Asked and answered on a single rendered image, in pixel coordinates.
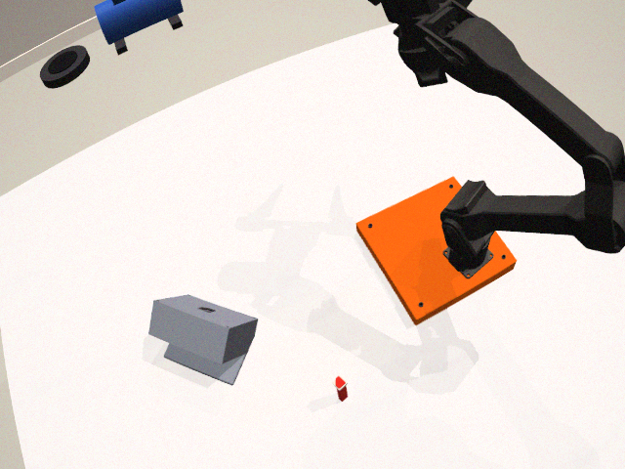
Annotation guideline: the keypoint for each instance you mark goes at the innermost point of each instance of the red peg with white band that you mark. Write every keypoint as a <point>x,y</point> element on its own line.
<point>341,386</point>

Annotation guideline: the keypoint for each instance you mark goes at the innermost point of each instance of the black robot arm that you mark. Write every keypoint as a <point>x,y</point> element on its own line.
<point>481,57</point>

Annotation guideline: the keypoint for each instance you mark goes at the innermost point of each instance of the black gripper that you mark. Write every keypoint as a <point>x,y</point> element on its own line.
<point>447,29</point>

